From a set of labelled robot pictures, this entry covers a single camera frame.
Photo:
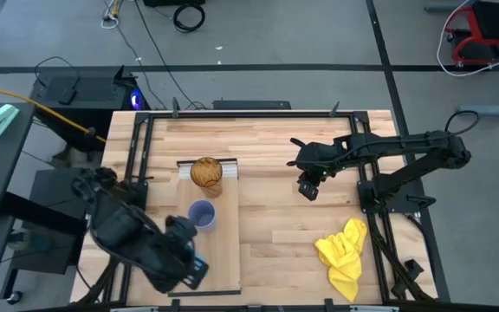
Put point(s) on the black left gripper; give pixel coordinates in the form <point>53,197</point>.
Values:
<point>173,268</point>

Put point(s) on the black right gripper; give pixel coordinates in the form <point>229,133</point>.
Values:
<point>319,158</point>

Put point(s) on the purple plastic cup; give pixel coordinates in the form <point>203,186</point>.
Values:
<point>202,214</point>

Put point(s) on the amber translucent tall cup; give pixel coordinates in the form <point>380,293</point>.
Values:
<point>206,171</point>

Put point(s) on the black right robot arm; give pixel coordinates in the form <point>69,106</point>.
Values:
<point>410,171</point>

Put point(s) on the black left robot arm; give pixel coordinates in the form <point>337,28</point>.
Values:
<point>119,229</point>

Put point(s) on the light wooden board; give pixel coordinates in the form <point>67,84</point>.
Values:
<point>223,242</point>

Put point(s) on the long black power strip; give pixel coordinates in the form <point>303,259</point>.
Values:
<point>251,105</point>

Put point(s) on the yellow cloth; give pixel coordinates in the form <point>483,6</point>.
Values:
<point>342,260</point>

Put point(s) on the black equipment stand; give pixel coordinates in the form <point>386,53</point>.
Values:
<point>46,260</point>

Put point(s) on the black computer tower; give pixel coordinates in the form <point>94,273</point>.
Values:
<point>89,95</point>

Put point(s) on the grey metal bar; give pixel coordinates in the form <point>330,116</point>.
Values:
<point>492,109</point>

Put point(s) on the small black flat device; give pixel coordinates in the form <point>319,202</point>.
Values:
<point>66,90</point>

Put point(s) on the black box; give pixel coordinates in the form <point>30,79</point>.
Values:
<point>173,2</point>

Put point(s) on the mint green stapler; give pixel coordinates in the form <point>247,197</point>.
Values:
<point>0,119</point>

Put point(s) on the red rolling stool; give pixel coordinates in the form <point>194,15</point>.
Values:
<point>492,19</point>

